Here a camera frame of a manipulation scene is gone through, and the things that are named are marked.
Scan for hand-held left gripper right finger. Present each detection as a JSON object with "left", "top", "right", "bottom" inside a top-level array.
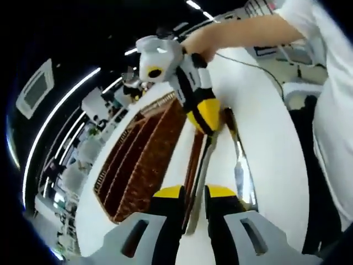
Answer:
[{"left": 204, "top": 184, "right": 323, "bottom": 265}]

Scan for ceiling light strips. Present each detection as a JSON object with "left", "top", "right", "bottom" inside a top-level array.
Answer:
[{"left": 5, "top": 0, "right": 221, "bottom": 210}]

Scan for person in white sleeve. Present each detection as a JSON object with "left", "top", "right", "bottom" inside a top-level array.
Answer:
[{"left": 275, "top": 0, "right": 353, "bottom": 230}]

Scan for dark monitor screen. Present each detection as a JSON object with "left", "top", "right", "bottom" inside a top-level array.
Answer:
[{"left": 253, "top": 45, "right": 279, "bottom": 57}]

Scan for ceiling air conditioner vent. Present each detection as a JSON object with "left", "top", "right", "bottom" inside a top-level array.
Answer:
[{"left": 15, "top": 58, "right": 55, "bottom": 120}]

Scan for person's right hand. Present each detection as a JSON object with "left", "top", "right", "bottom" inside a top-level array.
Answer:
[{"left": 180, "top": 29, "right": 222, "bottom": 61}]

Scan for brown wicker cutlery storage tray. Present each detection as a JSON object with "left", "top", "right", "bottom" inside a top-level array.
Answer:
[{"left": 93, "top": 91, "right": 194, "bottom": 224}]

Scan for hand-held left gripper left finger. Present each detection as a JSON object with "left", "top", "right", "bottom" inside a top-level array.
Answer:
[{"left": 82, "top": 184, "right": 186, "bottom": 265}]

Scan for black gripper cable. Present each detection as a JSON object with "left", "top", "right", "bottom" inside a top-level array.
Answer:
[{"left": 213, "top": 52, "right": 286, "bottom": 102}]

